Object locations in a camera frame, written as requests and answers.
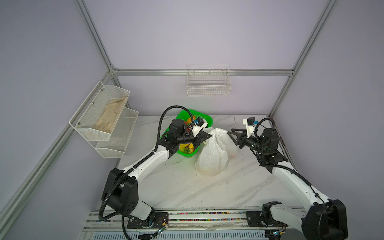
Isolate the lower yellow banana bunch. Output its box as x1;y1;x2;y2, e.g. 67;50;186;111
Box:
179;143;195;154

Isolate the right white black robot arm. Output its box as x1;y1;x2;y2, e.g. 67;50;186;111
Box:
228;128;348;240

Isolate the green plastic basket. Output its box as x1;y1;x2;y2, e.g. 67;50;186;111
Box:
155;108;214;157

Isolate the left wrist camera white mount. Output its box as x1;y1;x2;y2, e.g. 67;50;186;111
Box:
191;118;208;138

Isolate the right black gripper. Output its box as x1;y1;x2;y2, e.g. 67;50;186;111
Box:
226;128;266;155

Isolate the white wire wall basket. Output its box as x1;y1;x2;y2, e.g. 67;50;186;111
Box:
187;65;232;97

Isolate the beige cloth in shelf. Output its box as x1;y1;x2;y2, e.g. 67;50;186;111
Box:
94;97;128;134

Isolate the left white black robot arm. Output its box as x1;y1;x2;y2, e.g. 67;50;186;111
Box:
99;118;211;227

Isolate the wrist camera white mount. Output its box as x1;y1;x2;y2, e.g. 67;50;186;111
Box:
243;117;258;138
191;118;208;138

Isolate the upper white mesh shelf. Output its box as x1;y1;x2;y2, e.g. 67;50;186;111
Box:
69;82;130;142

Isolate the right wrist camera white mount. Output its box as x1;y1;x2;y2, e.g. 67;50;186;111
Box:
243;117;258;138

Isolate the white lemon print plastic bag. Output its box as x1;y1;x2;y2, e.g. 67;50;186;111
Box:
195;128;239;177

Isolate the white mesh shelf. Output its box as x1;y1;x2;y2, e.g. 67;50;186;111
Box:
69;82;130;142
96;108;139;159

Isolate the lower white mesh shelf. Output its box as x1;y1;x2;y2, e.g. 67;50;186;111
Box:
96;108;139;159

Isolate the left black corrugated cable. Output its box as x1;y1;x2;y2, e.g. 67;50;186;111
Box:
98;105;195;240

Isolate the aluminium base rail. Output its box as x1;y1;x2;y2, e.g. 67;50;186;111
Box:
80;209;304;240

